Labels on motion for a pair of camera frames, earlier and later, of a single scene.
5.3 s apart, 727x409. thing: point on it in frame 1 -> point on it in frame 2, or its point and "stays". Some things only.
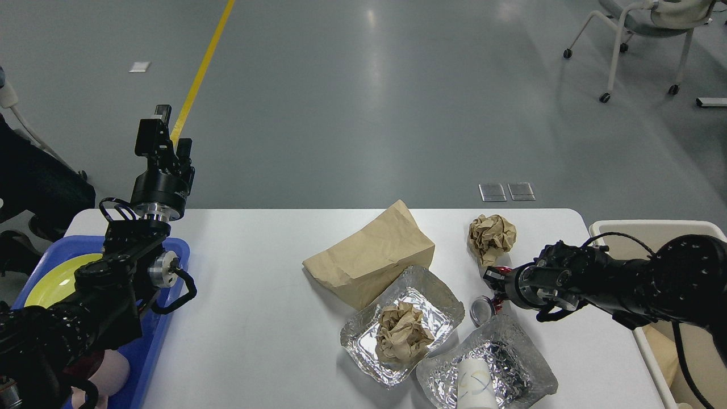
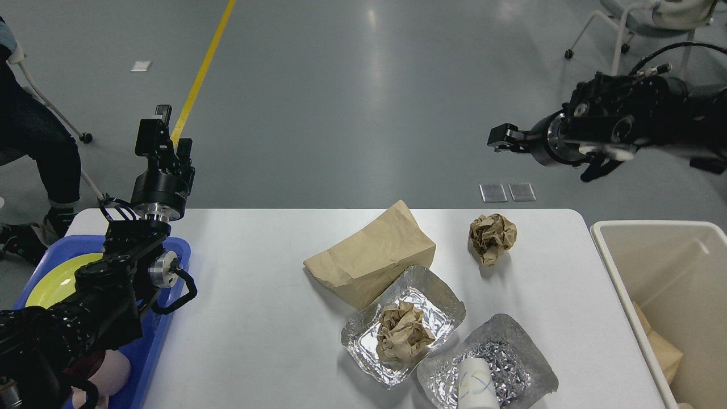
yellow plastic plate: [58, 282] stays
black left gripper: [159, 191] stays
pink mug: [110, 376] stays
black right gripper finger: [494, 277] -> [506, 136]
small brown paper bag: [665, 353] stays
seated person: [34, 180] -> [28, 128]
